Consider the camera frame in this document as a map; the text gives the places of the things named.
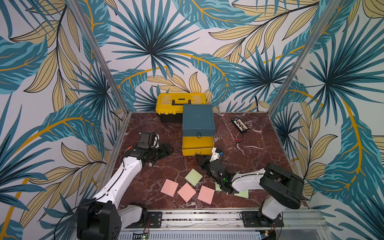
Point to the green sticky note pad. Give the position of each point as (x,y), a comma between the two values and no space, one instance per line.
(193,177)
(243,194)
(217,187)

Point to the teal drawer cabinet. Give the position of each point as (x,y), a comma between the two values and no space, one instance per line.
(200,116)

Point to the yellow drawer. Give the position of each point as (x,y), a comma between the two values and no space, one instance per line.
(197,146)

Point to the black battery holder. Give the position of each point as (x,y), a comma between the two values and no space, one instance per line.
(240,125)

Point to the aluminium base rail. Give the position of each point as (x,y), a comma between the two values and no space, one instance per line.
(229,224)

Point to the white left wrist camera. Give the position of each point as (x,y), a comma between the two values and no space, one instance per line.
(156,141)

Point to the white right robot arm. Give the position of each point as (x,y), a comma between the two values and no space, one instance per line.
(284,187)

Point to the left aluminium corner post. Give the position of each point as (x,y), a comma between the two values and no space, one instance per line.
(90,37)

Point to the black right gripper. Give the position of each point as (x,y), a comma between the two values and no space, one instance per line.
(207,163)

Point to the right aluminium corner post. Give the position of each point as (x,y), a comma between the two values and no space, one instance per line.
(323,20)

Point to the pink sticky note pad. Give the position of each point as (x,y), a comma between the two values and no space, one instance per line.
(169,188)
(186,192)
(206,195)

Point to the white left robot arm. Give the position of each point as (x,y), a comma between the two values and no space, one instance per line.
(100,218)

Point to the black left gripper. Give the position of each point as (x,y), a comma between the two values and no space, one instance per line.
(165,154)

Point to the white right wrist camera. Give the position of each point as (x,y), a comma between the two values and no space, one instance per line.
(216,154)

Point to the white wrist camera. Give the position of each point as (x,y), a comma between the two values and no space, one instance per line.
(216,154)
(156,141)

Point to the yellow black toolbox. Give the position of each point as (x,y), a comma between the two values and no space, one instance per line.
(169,106)

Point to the aluminium corner post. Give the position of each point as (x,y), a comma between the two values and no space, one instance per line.
(323,20)
(90,37)

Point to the teal top drawer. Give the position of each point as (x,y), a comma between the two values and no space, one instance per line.
(192,131)

